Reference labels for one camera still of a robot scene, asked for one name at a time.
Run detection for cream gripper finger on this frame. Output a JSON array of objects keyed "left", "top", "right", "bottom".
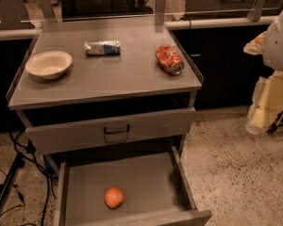
[{"left": 245, "top": 71, "right": 283, "bottom": 135}]

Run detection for orange fruit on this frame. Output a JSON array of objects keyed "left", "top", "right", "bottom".
[{"left": 104, "top": 186, "right": 125, "bottom": 209}]

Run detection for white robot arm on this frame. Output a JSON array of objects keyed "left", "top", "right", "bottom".
[{"left": 243, "top": 10, "right": 283, "bottom": 135}]

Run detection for grey top drawer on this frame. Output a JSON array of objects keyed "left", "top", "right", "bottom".
[{"left": 26, "top": 107, "right": 194, "bottom": 154}]

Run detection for open grey middle drawer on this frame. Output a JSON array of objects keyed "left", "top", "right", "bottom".
[{"left": 53, "top": 145, "right": 211, "bottom": 226}]

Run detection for grey drawer cabinet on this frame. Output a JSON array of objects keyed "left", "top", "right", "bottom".
[{"left": 5, "top": 15, "right": 204, "bottom": 168}]

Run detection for crushed orange soda can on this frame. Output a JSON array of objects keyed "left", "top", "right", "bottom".
[{"left": 156, "top": 45, "right": 185, "bottom": 75}]

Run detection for white blue snack packet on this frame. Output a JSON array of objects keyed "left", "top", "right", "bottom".
[{"left": 84, "top": 40, "right": 121, "bottom": 56}]

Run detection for white bowl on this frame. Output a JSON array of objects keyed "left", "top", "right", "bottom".
[{"left": 25, "top": 51, "right": 73, "bottom": 79}]

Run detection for black stand leg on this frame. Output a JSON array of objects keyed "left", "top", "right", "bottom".
[{"left": 0, "top": 153, "right": 23, "bottom": 210}]

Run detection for grey right rail post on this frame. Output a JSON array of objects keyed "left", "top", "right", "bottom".
[{"left": 247, "top": 0, "right": 266, "bottom": 22}]

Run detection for grey rail post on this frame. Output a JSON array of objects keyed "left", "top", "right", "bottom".
[
  {"left": 37, "top": 0, "right": 56, "bottom": 22},
  {"left": 155, "top": 0, "right": 166, "bottom": 24},
  {"left": 247, "top": 0, "right": 266, "bottom": 22}
]

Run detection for white horizontal rail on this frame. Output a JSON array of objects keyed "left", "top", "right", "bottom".
[{"left": 164, "top": 16, "right": 275, "bottom": 30}]

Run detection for black drawer handle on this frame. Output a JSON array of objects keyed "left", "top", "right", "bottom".
[{"left": 103, "top": 123, "right": 130, "bottom": 135}]

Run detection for grey middle rail post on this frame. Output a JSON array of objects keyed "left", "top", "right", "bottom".
[{"left": 155, "top": 0, "right": 166, "bottom": 24}]

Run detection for grey left rail post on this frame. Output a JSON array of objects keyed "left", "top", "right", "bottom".
[{"left": 37, "top": 0, "right": 56, "bottom": 22}]

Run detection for black floor cables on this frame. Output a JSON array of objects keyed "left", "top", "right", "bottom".
[{"left": 0, "top": 130, "right": 58, "bottom": 226}]

